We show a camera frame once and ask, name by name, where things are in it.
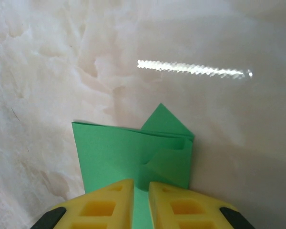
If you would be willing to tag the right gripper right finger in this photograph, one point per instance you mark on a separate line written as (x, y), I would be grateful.
(188, 210)

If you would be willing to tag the green paper sheet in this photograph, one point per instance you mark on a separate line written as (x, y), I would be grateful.
(109, 155)

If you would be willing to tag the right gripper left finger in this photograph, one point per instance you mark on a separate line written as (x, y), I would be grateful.
(97, 207)

